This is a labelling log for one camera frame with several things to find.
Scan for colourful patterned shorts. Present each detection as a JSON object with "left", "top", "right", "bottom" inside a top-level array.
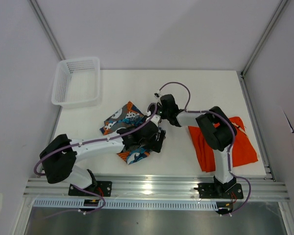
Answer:
[{"left": 99, "top": 100, "right": 162, "bottom": 166}]

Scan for orange shorts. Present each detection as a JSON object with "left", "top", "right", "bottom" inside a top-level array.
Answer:
[{"left": 187, "top": 116, "right": 259, "bottom": 173}]

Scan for white plastic basket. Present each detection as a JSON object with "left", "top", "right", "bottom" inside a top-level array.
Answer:
[{"left": 51, "top": 57, "right": 102, "bottom": 109}]

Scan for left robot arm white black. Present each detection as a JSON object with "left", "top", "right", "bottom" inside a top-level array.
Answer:
[{"left": 40, "top": 121, "right": 166, "bottom": 196}]

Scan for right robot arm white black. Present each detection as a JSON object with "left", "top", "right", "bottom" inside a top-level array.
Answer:
[{"left": 155, "top": 93, "right": 237, "bottom": 198}]

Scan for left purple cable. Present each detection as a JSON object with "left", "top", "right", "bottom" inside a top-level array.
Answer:
[{"left": 33, "top": 102, "right": 159, "bottom": 216}]

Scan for purple cable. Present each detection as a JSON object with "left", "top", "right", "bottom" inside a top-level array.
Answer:
[
  {"left": 153, "top": 82, "right": 252, "bottom": 217},
  {"left": 33, "top": 102, "right": 159, "bottom": 216}
]

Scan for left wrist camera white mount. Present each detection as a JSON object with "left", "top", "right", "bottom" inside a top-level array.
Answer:
[{"left": 146, "top": 111, "right": 161, "bottom": 126}]

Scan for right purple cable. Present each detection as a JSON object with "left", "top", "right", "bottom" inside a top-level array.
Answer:
[{"left": 153, "top": 82, "right": 252, "bottom": 217}]

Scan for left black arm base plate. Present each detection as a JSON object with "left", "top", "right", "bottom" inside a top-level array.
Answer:
[{"left": 68, "top": 181, "right": 112, "bottom": 197}]

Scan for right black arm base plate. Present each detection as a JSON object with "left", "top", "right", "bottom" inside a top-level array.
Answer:
[{"left": 193, "top": 183, "right": 244, "bottom": 199}]

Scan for right aluminium side rail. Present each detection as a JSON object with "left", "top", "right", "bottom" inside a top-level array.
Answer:
[{"left": 237, "top": 71, "right": 276, "bottom": 182}]

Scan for aluminium side rail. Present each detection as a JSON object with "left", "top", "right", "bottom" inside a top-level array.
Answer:
[
  {"left": 237, "top": 71, "right": 276, "bottom": 182},
  {"left": 38, "top": 107, "right": 62, "bottom": 177}
]

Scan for left aluminium side rail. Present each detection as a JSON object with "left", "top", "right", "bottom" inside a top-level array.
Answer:
[{"left": 38, "top": 107, "right": 62, "bottom": 177}]

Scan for slotted white cable duct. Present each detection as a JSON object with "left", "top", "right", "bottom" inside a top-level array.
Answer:
[{"left": 33, "top": 198, "right": 218, "bottom": 211}]

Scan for aluminium rail beam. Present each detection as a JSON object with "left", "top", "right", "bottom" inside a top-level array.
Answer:
[{"left": 23, "top": 175, "right": 290, "bottom": 202}]

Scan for right aluminium frame post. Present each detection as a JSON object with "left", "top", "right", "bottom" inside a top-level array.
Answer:
[{"left": 240, "top": 0, "right": 291, "bottom": 79}]

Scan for aluminium frame post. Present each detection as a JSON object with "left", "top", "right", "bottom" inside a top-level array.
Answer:
[
  {"left": 240, "top": 0, "right": 291, "bottom": 79},
  {"left": 27, "top": 0, "right": 65, "bottom": 61}
]

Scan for left aluminium frame post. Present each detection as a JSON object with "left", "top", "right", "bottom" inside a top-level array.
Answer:
[{"left": 27, "top": 0, "right": 65, "bottom": 61}]

